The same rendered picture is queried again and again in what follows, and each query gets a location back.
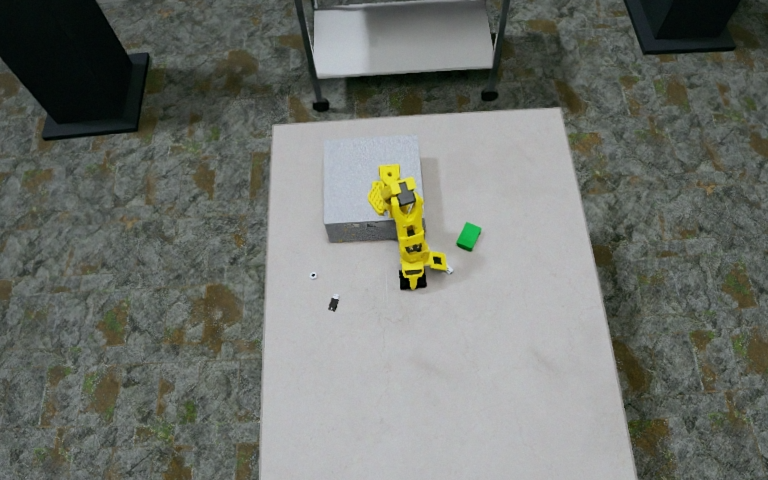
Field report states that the green rectangular block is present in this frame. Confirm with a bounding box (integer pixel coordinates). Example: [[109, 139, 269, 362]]
[[456, 222, 482, 250]]

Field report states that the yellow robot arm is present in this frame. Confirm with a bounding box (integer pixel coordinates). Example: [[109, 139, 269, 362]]
[[368, 166, 429, 263]]

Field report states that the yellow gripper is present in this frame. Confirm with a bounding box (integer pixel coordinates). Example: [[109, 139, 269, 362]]
[[400, 251, 447, 290]]

